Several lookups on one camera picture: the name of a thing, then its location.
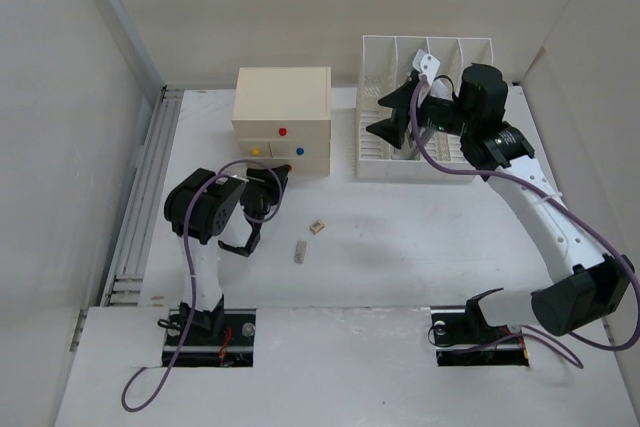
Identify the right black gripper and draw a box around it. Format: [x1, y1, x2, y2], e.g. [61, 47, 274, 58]
[365, 78, 476, 149]

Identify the cream drawer cabinet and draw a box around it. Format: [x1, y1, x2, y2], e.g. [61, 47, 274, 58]
[232, 67, 332, 177]

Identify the small yellow eraser block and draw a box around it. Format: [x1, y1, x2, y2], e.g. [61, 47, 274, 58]
[309, 220, 325, 234]

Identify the white plastic strip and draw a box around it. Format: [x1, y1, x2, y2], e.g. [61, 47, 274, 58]
[294, 241, 307, 264]

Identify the grey setup guide booklet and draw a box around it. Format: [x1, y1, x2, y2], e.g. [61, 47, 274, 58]
[390, 78, 451, 160]

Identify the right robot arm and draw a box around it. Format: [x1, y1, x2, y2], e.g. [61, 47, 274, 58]
[366, 63, 639, 341]

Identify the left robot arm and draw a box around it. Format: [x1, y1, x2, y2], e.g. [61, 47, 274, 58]
[164, 164, 292, 344]

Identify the white file organizer rack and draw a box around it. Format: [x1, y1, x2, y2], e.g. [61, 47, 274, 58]
[356, 35, 493, 184]

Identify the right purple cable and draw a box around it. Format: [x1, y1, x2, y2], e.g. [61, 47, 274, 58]
[409, 74, 640, 371]

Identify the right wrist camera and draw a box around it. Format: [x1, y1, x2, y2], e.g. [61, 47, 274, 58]
[412, 49, 441, 86]

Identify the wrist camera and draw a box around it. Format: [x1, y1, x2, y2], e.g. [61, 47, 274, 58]
[412, 49, 441, 86]
[212, 173, 249, 185]

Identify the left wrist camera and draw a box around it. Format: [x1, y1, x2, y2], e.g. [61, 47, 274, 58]
[212, 173, 249, 185]

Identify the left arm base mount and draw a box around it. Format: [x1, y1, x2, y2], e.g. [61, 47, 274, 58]
[174, 310, 256, 368]

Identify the aluminium frame rail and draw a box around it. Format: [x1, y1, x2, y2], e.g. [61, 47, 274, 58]
[93, 0, 179, 307]

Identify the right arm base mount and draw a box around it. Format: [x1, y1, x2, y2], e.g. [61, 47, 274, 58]
[427, 289, 529, 367]

